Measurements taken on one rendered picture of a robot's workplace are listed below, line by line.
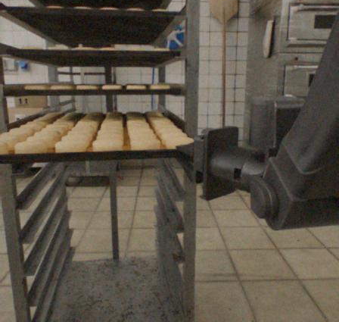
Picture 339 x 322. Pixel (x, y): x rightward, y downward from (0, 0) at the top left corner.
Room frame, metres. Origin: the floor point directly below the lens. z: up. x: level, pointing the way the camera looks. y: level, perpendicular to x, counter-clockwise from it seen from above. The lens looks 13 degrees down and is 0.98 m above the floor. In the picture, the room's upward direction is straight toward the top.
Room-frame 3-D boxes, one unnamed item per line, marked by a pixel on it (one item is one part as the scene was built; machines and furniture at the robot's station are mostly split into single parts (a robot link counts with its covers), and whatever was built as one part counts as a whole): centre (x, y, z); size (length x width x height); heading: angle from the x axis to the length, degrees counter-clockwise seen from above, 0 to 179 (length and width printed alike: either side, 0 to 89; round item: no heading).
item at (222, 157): (0.43, -0.09, 0.87); 0.07 x 0.07 x 0.10; 39
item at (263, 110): (0.35, -0.13, 0.91); 0.12 x 0.09 x 0.12; 7
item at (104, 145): (0.53, 0.11, 0.87); 0.05 x 0.05 x 0.02
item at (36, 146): (0.51, 0.23, 0.87); 0.05 x 0.05 x 0.02
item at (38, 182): (1.03, 0.41, 0.69); 0.64 x 0.03 x 0.03; 8
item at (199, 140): (0.48, -0.04, 0.87); 0.09 x 0.07 x 0.07; 39
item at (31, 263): (1.03, 0.41, 0.51); 0.64 x 0.03 x 0.03; 8
